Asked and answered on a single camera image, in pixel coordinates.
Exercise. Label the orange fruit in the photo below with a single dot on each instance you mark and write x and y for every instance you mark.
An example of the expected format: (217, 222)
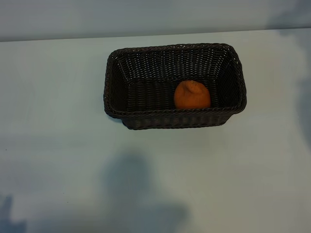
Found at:
(192, 97)

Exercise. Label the dark brown woven basket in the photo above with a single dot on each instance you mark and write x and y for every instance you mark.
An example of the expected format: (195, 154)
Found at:
(150, 97)

